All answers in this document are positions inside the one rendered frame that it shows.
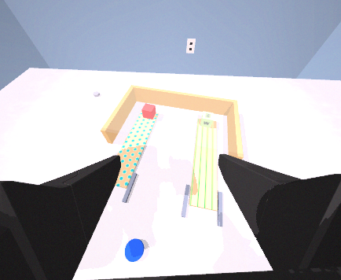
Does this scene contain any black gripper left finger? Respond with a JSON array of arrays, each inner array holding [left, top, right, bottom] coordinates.
[[0, 155, 121, 280]]

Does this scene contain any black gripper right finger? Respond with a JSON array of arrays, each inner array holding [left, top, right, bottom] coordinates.
[[218, 153, 341, 271]]

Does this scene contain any cream strip with cyan polka dots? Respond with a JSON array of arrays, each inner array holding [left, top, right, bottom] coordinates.
[[115, 136, 148, 189]]

